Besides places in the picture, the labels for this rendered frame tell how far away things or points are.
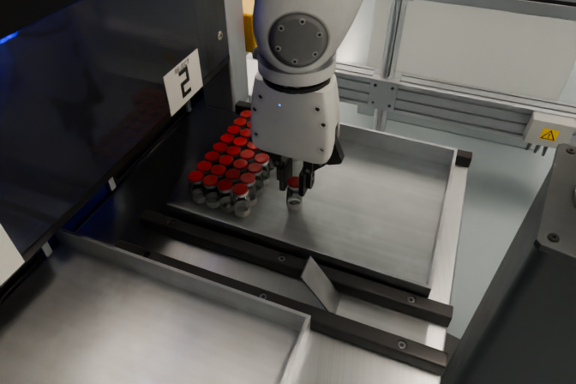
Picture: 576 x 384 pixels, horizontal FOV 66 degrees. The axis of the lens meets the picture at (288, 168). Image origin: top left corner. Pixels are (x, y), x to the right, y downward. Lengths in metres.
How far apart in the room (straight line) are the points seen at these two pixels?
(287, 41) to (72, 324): 0.39
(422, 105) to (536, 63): 0.71
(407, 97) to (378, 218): 1.01
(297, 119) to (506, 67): 1.75
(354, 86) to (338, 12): 1.27
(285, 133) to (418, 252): 0.23
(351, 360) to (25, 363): 0.34
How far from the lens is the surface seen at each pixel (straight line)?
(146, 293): 0.56
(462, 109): 1.60
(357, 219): 0.62
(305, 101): 0.48
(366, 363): 0.51
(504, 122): 1.62
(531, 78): 2.21
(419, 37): 2.14
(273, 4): 0.35
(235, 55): 0.77
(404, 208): 0.64
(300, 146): 0.51
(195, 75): 0.66
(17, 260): 0.49
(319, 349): 0.51
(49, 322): 0.58
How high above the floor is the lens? 1.34
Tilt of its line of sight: 42 degrees down
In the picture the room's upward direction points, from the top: straight up
